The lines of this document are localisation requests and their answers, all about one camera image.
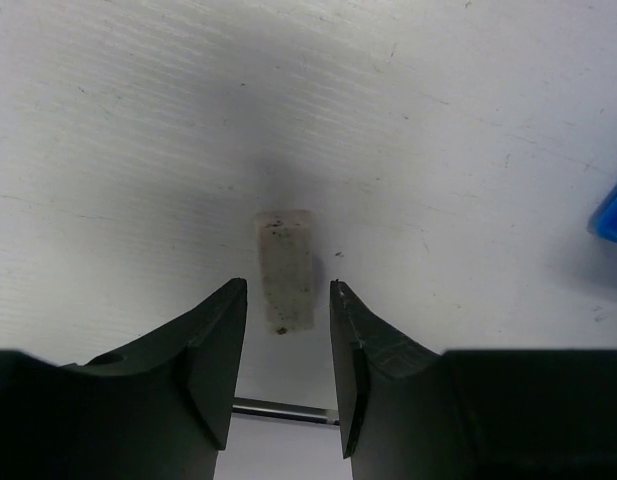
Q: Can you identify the aluminium table rail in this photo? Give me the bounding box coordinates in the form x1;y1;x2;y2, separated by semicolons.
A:
232;397;340;426

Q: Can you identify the blue compartment tray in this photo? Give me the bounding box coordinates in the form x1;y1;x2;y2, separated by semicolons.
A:
588;183;617;244

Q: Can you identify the grey white eraser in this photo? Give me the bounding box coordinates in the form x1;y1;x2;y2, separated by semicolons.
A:
255;210;315;335

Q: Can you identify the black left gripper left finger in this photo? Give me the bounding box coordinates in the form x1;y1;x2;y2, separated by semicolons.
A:
0;278;247;479

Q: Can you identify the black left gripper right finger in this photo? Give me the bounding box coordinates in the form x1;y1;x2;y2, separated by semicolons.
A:
330;281;617;479

